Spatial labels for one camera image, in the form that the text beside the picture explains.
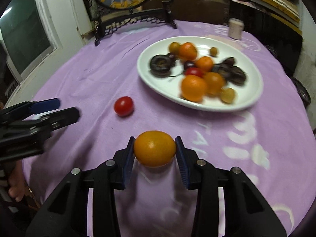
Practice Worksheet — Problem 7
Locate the black carved ornament stand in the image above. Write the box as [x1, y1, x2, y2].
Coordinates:
[81, 0, 177, 46]

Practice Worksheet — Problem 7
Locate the purple tablecloth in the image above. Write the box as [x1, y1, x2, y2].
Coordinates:
[22, 19, 316, 237]

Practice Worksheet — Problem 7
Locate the white oval plate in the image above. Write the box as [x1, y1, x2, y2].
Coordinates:
[137, 36, 263, 112]

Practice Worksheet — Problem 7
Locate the black speaker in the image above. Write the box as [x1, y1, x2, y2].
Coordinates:
[291, 77, 311, 108]

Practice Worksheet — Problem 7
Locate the orange tangerine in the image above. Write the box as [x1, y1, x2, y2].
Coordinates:
[181, 75, 207, 102]
[203, 72, 226, 96]
[195, 56, 214, 73]
[178, 42, 198, 61]
[133, 131, 176, 167]

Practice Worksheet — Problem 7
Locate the dark dried date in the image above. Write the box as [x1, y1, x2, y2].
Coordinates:
[222, 57, 235, 66]
[213, 63, 247, 86]

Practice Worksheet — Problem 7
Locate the small olive kumquat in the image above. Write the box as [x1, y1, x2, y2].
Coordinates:
[209, 47, 218, 57]

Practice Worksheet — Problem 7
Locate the yellow-orange fruit on plate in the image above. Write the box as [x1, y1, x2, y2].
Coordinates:
[168, 42, 181, 55]

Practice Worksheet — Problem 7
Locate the window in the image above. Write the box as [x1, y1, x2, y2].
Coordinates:
[1, 0, 56, 80]

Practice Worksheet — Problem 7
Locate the small yellow kumquat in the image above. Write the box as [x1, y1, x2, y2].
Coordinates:
[220, 88, 236, 104]

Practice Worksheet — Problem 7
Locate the person's left hand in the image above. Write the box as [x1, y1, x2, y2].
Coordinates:
[8, 160, 25, 202]

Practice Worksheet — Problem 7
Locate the red cherry tomato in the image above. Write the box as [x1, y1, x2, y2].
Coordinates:
[114, 96, 134, 117]
[185, 67, 204, 78]

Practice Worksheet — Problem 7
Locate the large dark plum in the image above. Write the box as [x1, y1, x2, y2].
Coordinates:
[149, 55, 173, 76]

